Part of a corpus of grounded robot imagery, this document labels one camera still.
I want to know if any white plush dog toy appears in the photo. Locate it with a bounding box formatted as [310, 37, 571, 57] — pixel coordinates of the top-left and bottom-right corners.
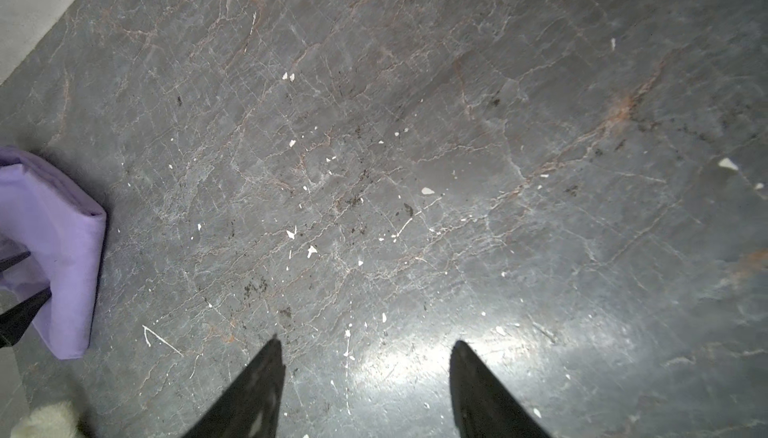
[10, 401, 84, 438]

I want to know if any purple t shirt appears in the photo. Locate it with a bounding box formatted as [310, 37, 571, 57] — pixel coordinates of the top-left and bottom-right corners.
[1, 146, 107, 360]

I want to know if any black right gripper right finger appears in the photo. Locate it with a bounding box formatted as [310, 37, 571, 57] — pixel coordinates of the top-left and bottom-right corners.
[449, 340, 549, 438]

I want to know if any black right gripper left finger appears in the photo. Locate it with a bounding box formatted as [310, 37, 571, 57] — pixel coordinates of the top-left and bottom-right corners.
[183, 337, 285, 438]

